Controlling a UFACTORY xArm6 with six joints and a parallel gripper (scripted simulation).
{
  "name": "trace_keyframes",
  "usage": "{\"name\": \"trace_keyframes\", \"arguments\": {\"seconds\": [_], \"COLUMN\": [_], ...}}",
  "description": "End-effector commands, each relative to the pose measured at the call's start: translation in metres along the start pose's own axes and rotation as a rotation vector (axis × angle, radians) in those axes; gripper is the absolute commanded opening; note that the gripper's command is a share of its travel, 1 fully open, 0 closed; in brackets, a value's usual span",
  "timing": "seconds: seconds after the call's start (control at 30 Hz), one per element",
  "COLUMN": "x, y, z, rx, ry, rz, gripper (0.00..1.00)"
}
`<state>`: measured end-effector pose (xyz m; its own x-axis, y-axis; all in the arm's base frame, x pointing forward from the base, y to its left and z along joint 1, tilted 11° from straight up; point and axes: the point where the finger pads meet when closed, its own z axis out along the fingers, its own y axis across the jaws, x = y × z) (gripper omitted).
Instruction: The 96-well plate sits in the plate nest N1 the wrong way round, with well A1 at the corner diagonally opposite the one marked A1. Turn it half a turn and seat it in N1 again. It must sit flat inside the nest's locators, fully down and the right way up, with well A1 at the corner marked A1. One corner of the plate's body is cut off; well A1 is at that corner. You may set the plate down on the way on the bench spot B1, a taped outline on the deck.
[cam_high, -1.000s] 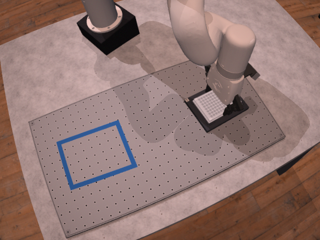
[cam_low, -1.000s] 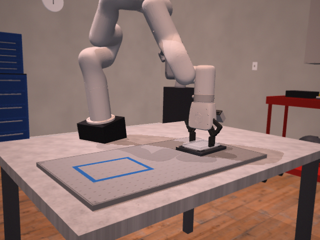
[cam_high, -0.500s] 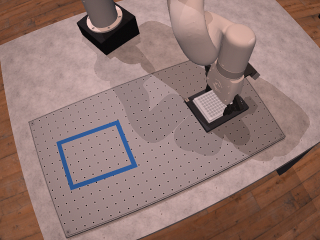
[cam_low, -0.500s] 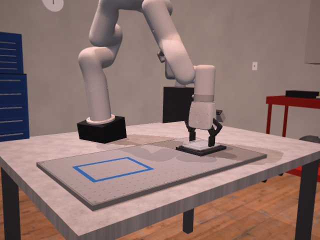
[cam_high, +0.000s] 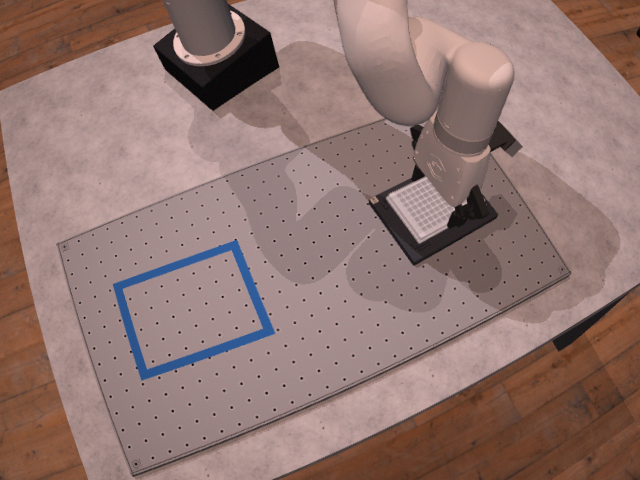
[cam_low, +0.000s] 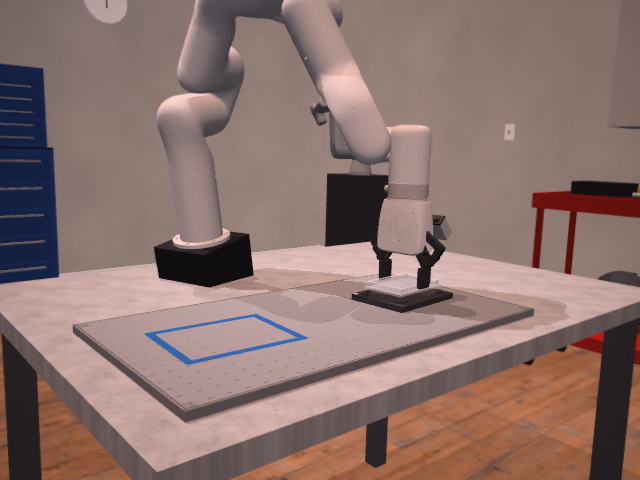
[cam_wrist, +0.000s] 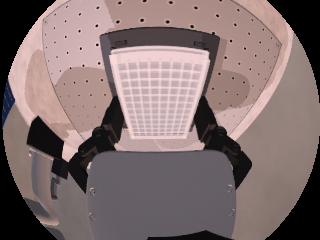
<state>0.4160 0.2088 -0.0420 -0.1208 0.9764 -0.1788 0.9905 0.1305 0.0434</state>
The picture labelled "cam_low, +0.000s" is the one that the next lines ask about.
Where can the blue tape rectangle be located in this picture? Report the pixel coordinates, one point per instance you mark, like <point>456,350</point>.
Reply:
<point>188,361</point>

